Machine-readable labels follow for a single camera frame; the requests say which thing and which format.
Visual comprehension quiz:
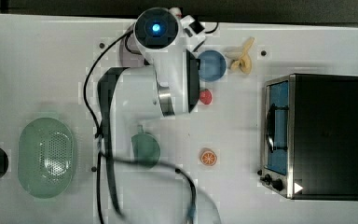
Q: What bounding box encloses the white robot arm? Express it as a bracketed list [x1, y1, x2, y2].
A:
[98, 7, 200, 217]

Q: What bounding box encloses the large red strawberry toy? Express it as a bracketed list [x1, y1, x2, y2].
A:
[200, 89, 213, 105]

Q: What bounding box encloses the green mug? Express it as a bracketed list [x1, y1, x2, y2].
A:
[131, 125, 160, 169]

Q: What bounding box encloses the orange half toy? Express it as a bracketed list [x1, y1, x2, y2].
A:
[200, 148, 217, 166]

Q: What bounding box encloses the peeled banana toy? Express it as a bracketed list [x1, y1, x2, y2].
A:
[226, 37, 255, 75]

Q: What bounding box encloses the black toaster oven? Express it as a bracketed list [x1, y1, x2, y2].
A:
[257, 74, 358, 201]

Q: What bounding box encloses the green perforated colander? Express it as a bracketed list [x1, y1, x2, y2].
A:
[18, 117, 76, 199]

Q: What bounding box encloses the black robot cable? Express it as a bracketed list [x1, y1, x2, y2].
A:
[82, 21, 220, 224]

